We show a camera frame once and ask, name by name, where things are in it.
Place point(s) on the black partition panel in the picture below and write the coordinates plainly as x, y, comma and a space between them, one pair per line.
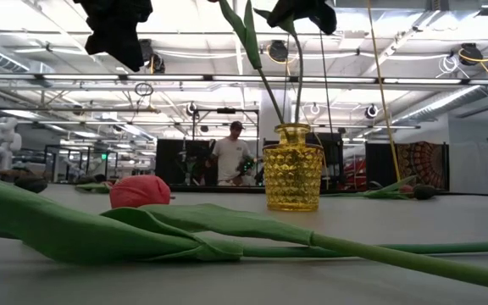
335, 148

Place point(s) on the white humanoid robot figure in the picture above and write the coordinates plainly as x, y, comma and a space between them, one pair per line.
3, 140

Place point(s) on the red storage rack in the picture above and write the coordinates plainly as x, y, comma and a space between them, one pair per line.
356, 169

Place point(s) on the black frame rig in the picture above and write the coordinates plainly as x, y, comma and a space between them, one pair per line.
226, 110

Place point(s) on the black table clamp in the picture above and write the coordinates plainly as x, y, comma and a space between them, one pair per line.
100, 178

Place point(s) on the yellow textured glass vase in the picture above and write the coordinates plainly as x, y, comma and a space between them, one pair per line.
292, 178

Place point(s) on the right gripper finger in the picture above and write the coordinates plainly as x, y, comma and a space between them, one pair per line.
312, 12

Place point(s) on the black background robot gripper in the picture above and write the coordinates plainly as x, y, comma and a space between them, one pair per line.
248, 166

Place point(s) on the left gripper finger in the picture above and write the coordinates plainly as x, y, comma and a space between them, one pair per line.
119, 44

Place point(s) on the long ceiling light rail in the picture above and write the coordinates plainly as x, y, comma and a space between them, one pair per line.
15, 76

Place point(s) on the mandala pattern tapestry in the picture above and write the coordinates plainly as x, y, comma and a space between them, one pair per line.
422, 163

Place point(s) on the black curtain panel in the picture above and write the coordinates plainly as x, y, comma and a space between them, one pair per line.
168, 161
379, 165

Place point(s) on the person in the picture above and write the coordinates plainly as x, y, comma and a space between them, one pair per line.
229, 156

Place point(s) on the maroon artificial tulip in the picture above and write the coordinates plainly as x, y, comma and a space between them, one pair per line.
57, 229

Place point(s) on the small round ceiling fixture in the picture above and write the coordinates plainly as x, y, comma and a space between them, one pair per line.
315, 109
192, 109
371, 111

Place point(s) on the horizontal ceiling pipe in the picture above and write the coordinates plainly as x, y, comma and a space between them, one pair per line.
57, 109

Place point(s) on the bright pink artificial tulip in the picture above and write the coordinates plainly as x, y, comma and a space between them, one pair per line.
140, 192
93, 187
248, 38

